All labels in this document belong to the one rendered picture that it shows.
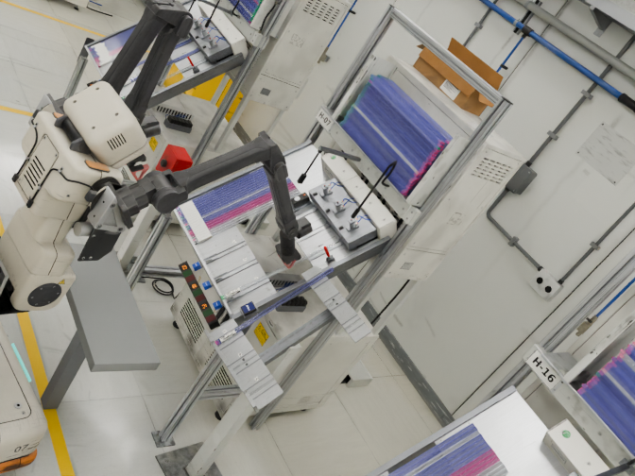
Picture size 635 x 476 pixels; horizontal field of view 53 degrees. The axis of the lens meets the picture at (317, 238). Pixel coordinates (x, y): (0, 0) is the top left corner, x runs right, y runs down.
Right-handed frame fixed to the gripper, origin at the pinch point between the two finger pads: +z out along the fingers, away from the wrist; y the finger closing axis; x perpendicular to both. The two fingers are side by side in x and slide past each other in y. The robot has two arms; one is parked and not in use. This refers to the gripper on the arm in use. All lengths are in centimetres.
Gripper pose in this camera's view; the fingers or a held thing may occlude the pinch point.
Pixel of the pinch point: (288, 265)
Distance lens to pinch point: 251.7
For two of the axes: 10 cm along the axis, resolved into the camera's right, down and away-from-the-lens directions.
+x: -8.8, 3.6, -3.2
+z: 0.0, 6.6, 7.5
